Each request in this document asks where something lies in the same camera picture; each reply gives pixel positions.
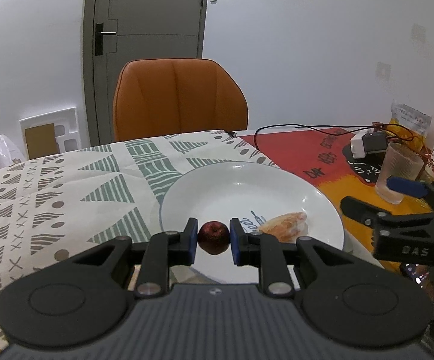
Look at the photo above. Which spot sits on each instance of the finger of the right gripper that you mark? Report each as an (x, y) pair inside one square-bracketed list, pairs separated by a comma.
[(412, 188), (364, 213)]

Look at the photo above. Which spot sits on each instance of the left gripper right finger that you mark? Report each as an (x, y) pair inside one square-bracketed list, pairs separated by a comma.
[(344, 298)]

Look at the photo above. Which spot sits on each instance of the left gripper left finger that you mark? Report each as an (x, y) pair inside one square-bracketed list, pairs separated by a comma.
[(82, 299)]

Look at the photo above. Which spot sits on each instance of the peeled pomelo segment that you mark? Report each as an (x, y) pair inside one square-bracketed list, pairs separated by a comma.
[(286, 227)]

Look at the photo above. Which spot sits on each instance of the frosted plastic cup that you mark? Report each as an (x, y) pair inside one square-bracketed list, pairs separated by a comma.
[(399, 161)]

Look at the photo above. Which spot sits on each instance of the snack bag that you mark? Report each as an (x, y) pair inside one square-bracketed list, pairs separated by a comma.
[(407, 122)]

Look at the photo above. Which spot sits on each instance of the white power adapter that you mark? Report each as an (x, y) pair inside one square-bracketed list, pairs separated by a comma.
[(368, 142)]

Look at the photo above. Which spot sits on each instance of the red orange printed mat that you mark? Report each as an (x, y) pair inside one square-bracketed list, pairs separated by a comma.
[(319, 159)]

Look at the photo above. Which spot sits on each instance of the patterned white tablecloth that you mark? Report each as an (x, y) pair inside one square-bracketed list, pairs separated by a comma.
[(54, 207)]

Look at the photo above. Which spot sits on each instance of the white ceramic plate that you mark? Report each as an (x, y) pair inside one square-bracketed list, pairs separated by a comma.
[(253, 193)]

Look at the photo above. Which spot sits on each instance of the white plastic bag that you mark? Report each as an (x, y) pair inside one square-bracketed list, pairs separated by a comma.
[(9, 153)]

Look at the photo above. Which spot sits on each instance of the white foam packaging with cardboard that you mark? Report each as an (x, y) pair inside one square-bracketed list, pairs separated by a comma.
[(51, 133)]

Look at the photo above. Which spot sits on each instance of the orange leather chair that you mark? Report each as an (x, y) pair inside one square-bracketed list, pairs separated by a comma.
[(163, 96)]

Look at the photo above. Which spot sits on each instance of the grey door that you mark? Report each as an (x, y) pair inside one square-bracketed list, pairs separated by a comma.
[(146, 29)]

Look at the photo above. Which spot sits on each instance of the black door handle lock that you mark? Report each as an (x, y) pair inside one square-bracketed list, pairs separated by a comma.
[(99, 34)]

